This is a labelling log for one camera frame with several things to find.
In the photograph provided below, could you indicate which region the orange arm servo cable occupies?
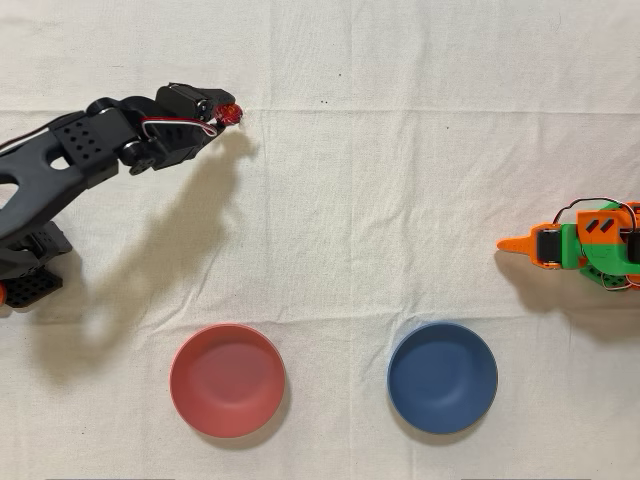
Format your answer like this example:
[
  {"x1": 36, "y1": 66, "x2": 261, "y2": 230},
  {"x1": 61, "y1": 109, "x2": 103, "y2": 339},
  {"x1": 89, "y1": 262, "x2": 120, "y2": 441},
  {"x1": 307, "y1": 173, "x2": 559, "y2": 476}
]
[{"x1": 552, "y1": 198, "x2": 627, "y2": 224}]

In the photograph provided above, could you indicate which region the white tablecloth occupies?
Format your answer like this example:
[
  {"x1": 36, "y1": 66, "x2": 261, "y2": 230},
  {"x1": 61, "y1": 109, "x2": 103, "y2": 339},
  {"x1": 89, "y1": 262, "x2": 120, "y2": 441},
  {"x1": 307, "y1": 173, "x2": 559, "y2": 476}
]
[{"x1": 0, "y1": 0, "x2": 640, "y2": 480}]

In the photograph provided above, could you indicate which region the black arm servo cable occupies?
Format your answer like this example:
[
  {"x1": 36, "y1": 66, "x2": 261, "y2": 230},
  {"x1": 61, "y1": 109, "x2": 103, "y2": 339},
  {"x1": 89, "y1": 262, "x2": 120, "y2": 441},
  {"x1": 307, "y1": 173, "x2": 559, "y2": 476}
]
[{"x1": 141, "y1": 115, "x2": 220, "y2": 139}]

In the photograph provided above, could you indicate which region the red candy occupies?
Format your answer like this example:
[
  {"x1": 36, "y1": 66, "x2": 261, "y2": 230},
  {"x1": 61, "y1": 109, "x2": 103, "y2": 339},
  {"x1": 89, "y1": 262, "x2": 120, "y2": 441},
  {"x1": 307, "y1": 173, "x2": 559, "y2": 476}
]
[{"x1": 215, "y1": 102, "x2": 247, "y2": 127}]

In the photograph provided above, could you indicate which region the blue bowl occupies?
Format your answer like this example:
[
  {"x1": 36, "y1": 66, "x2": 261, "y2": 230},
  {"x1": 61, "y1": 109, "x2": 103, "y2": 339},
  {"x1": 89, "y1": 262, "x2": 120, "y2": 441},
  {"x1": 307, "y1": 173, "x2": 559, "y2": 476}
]
[{"x1": 386, "y1": 321, "x2": 500, "y2": 435}]

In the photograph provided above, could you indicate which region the red bowl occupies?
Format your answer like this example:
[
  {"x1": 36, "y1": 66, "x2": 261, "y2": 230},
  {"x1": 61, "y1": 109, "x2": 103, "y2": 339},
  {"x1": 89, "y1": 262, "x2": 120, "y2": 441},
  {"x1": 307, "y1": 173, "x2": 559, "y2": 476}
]
[{"x1": 168, "y1": 323, "x2": 287, "y2": 440}]

